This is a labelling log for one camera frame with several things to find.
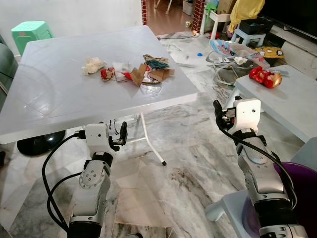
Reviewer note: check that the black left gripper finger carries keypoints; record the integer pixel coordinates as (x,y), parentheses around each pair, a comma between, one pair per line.
(124,133)
(115,128)

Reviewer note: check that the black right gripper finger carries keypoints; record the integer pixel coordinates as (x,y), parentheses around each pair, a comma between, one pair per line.
(217,108)

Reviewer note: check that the red wrapper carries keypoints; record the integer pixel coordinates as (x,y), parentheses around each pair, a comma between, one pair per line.
(106,74)

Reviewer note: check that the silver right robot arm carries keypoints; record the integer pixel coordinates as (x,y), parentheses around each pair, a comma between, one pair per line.
(257,173)

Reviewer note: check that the purple plastic rubbish bin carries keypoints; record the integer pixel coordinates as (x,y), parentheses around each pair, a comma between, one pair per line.
(304,198)

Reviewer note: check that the white metal table leg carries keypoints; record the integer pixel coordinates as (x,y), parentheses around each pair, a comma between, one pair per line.
(153,141)

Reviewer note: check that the red plush toy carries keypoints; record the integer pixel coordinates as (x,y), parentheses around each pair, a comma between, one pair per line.
(262,77)

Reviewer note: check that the large flat cardboard sheet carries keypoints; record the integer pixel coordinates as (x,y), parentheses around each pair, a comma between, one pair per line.
(143,193)

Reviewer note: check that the white crumpled paper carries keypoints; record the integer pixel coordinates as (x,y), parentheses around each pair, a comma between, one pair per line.
(121,69)

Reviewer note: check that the colourful baby bouncer seat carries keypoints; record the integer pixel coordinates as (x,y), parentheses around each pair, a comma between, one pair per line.
(225,49)

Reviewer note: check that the white red snack packet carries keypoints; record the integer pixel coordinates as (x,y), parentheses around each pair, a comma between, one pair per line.
(150,78)

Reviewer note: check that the white folding table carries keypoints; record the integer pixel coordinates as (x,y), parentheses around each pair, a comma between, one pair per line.
(59,99)

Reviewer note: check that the light blue low table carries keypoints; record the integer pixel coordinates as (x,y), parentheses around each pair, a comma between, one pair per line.
(292,104)

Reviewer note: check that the crumpled beige tissue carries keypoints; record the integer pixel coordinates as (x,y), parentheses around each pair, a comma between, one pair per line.
(93,65)

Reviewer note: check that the teal snack wrapper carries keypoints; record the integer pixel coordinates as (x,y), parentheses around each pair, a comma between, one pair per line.
(157,63)

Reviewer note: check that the yellow patterned toy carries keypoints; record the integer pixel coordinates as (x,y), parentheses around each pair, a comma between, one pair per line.
(272,52)

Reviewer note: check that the small blue step stool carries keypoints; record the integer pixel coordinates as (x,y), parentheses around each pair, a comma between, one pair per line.
(245,33)

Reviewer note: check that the black round stand base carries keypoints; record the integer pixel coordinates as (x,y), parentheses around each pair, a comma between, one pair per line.
(37,146)

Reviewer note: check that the black storage basket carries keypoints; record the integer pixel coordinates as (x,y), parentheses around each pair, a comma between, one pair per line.
(255,26)

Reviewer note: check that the white TV cabinet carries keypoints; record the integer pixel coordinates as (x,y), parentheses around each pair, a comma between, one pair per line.
(297,49)

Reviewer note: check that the yellow cloth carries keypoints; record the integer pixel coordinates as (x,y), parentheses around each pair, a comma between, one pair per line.
(245,10)

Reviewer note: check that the black television screen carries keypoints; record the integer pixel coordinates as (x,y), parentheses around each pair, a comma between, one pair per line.
(292,12)

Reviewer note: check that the green plastic stool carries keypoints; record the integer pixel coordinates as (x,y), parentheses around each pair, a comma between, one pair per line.
(30,33)

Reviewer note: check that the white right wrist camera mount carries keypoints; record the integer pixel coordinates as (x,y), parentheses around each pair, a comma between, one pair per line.
(247,115)

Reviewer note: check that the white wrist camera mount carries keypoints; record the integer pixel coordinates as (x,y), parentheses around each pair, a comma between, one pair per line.
(247,115)
(96,135)

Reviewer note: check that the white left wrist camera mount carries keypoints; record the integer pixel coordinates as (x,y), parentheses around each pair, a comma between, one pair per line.
(96,135)

